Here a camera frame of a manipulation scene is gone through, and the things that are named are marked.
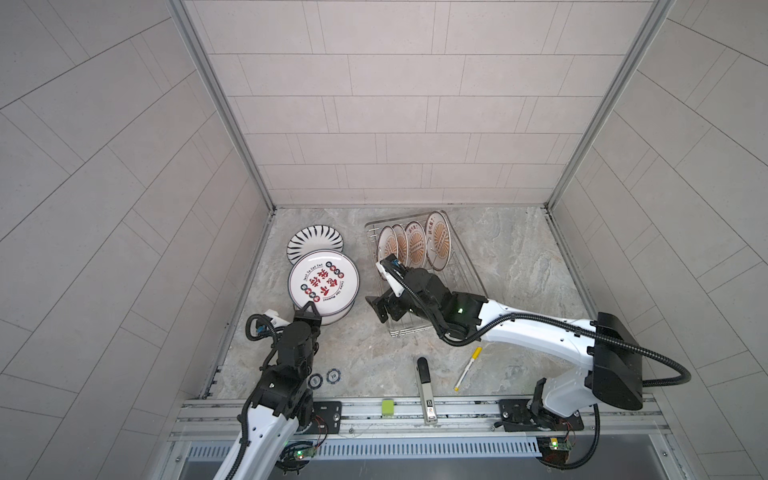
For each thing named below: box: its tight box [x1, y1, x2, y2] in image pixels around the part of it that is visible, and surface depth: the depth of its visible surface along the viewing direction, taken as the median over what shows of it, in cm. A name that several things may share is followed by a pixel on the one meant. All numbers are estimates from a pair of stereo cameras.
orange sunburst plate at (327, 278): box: [287, 249, 361, 326], surface depth 82 cm
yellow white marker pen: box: [453, 346, 483, 391], surface depth 80 cm
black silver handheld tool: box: [416, 357, 438, 425], surface depth 74 cm
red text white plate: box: [404, 221, 427, 269], surface depth 98 cm
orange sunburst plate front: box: [377, 226, 399, 262], surface depth 97 cm
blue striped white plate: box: [286, 225, 344, 265], surface depth 107 cm
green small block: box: [381, 399, 395, 416], surface depth 74 cm
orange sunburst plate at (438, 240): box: [425, 211, 452, 271], surface depth 98 cm
